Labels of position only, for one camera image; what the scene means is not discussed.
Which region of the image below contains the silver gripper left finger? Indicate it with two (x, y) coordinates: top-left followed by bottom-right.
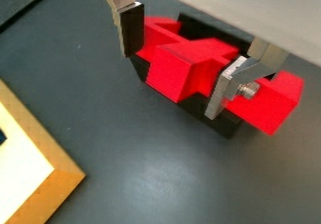
(107, 0), (145, 57)

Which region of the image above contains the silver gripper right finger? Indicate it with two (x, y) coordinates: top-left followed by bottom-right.
(205, 37), (290, 120)

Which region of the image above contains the red E-shaped block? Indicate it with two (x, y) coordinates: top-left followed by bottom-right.
(131, 15), (304, 135)

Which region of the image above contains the yellow base board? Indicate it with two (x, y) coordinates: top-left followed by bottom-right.
(0, 81), (86, 224)

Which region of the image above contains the black U-shaped holder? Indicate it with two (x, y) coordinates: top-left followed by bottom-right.
(130, 14), (250, 137)

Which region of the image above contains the blue block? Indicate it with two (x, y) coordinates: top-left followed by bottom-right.
(0, 129), (7, 146)

